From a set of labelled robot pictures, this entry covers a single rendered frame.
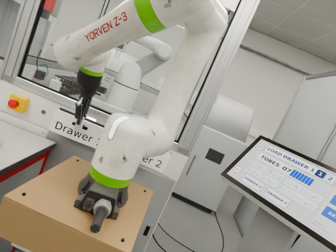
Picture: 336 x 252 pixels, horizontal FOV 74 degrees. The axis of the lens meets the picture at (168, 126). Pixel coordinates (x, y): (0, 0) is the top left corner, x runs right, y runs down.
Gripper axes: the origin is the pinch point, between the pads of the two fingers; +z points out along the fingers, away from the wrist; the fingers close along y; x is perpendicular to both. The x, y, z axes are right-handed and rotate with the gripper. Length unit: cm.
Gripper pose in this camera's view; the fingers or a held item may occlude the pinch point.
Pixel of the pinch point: (79, 123)
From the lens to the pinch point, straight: 110.4
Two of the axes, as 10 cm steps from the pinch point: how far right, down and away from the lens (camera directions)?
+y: -1.3, 4.6, -8.8
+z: -3.7, 8.0, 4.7
